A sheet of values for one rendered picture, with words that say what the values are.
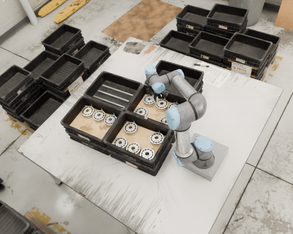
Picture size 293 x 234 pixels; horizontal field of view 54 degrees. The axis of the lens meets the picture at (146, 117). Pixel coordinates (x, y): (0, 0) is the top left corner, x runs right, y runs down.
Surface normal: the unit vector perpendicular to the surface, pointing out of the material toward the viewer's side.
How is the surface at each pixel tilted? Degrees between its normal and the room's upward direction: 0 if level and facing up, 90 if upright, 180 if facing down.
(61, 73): 0
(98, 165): 0
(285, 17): 74
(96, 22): 0
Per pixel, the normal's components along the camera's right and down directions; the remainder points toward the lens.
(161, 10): -0.12, -0.60
